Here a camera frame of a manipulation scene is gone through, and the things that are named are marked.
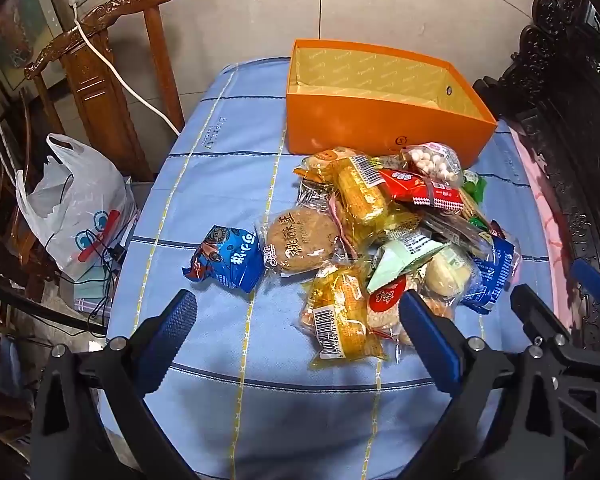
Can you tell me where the blue snack packet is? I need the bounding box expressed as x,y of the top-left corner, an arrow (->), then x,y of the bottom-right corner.
460,236 -> 521,315

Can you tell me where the pale round bun packet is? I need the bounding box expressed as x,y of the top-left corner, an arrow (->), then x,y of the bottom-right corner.
424,245 -> 481,299

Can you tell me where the round rice cracker red label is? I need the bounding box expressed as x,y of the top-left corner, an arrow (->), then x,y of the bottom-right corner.
367,275 -> 414,344

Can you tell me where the green white juice snack packet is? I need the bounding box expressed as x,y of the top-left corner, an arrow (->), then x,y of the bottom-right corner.
367,233 -> 444,292

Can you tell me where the white balls candy bag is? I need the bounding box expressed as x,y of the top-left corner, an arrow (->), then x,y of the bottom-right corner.
400,142 -> 464,188

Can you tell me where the yellow cake packet front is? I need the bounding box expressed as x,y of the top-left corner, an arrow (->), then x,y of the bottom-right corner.
299,260 -> 386,370

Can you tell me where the yellow cake packet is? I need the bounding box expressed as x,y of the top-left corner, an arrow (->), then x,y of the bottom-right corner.
299,260 -> 386,370
332,154 -> 388,226

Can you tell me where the red striped snack packet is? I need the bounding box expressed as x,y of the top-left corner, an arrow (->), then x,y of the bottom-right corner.
379,168 -> 464,211

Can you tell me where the blue cookie packet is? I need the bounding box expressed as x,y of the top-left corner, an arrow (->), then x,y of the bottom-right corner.
182,226 -> 264,294

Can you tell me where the round brown biscuit packet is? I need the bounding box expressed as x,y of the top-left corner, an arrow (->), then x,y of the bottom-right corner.
263,206 -> 339,275

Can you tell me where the green plum candy packet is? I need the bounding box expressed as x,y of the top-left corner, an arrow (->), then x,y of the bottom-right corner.
462,170 -> 486,205

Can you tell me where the blue checked tablecloth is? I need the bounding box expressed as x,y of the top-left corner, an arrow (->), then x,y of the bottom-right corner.
99,55 -> 556,480

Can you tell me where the dark carved wooden furniture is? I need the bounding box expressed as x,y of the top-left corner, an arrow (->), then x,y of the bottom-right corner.
474,0 -> 600,349

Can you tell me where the white plastic bag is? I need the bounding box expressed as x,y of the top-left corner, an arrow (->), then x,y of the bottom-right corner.
15,133 -> 137,281

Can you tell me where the orange round pastry packet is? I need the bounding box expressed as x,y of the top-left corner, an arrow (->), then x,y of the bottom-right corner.
294,146 -> 358,184

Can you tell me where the orange cardboard box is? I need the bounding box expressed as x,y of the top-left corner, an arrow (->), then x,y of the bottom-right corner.
286,39 -> 496,167

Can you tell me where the carved wooden chair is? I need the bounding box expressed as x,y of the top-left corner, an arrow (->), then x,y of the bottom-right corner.
23,0 -> 185,182

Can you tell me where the white power cable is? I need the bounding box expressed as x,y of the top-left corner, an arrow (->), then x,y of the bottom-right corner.
69,1 -> 182,137

